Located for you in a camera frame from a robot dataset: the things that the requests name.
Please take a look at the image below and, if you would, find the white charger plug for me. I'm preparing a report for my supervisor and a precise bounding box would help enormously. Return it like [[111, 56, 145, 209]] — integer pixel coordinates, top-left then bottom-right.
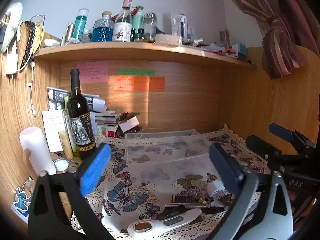
[[207, 180, 228, 199]]

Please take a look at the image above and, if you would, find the black gold rectangular lighter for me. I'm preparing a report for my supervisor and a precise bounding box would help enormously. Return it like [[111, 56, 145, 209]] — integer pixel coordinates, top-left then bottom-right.
[[171, 195, 207, 204]]

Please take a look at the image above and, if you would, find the white handheld thermometer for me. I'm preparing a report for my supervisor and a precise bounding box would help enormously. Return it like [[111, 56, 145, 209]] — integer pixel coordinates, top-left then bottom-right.
[[127, 209, 202, 239]]

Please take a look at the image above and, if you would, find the blue stitch sticker card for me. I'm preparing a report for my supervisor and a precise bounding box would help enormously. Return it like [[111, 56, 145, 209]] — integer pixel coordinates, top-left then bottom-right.
[[11, 177, 35, 224]]

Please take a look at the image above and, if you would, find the small round mirror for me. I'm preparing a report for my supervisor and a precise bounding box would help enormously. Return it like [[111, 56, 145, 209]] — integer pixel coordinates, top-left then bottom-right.
[[53, 158, 69, 174]]

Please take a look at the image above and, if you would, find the yellow tube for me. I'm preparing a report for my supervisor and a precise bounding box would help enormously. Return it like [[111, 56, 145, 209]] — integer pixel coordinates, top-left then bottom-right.
[[59, 131, 73, 159]]

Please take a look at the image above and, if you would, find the white plastic bottle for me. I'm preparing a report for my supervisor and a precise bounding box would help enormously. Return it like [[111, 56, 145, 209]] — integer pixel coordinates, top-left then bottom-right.
[[20, 126, 56, 175]]

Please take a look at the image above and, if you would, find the dark wine bottle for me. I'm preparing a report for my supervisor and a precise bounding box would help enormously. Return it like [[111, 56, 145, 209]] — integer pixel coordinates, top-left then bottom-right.
[[67, 69, 97, 160]]

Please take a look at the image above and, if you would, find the butterfly print lace cloth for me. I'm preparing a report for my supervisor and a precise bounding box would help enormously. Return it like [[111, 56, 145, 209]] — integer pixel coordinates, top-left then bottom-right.
[[86, 127, 270, 239]]

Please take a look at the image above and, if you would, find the stack of books papers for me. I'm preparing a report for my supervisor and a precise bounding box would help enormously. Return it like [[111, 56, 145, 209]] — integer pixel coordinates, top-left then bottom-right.
[[90, 112, 120, 138]]

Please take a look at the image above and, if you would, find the brown striped curtain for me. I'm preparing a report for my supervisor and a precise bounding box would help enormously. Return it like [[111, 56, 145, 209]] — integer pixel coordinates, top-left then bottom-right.
[[232, 0, 319, 80]]

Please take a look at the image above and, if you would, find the clear plastic storage box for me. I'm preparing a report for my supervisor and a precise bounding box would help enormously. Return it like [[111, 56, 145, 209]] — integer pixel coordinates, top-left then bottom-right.
[[125, 129, 210, 165]]

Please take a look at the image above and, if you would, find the white rolled poster tube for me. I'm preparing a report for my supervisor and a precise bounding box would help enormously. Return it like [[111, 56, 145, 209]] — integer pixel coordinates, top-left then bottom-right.
[[47, 87, 107, 113]]

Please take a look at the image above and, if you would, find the small white cardboard box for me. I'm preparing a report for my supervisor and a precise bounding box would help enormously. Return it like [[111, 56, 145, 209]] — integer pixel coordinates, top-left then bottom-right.
[[119, 116, 139, 133]]

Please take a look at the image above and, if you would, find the pink sticky note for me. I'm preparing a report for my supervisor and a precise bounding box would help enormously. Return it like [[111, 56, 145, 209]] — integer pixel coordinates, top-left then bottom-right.
[[76, 61, 108, 84]]

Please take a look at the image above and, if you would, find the orange sticky note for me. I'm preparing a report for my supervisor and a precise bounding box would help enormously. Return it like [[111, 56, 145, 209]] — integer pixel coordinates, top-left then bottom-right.
[[114, 76, 165, 92]]

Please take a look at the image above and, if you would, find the green sticky note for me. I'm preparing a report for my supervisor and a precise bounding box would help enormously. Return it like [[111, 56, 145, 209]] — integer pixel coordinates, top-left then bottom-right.
[[119, 68, 155, 76]]

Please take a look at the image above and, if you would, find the clear glass jar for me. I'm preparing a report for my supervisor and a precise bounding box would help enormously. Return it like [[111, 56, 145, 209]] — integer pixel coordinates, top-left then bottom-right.
[[143, 12, 157, 42]]

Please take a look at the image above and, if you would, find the green pump bottle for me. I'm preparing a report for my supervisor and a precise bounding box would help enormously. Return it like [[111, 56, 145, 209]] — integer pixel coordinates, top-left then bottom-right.
[[131, 5, 144, 42]]

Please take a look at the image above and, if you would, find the clear sake bottle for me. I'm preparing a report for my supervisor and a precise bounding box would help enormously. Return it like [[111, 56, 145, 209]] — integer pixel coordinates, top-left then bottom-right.
[[112, 0, 132, 42]]

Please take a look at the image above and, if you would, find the black lace band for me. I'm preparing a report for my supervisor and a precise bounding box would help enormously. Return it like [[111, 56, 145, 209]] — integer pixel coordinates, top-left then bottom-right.
[[20, 21, 36, 71]]

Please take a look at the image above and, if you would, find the blue liquid glass bottle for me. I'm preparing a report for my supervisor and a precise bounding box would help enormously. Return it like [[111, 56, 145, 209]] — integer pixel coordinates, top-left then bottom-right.
[[91, 11, 114, 42]]

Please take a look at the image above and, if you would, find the tall blue liquid tube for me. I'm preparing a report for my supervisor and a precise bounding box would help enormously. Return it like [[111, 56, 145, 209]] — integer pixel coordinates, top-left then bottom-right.
[[72, 8, 89, 39]]

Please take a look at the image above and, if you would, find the white charging cable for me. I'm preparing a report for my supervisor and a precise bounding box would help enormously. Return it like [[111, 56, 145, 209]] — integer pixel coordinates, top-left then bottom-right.
[[26, 55, 38, 118]]

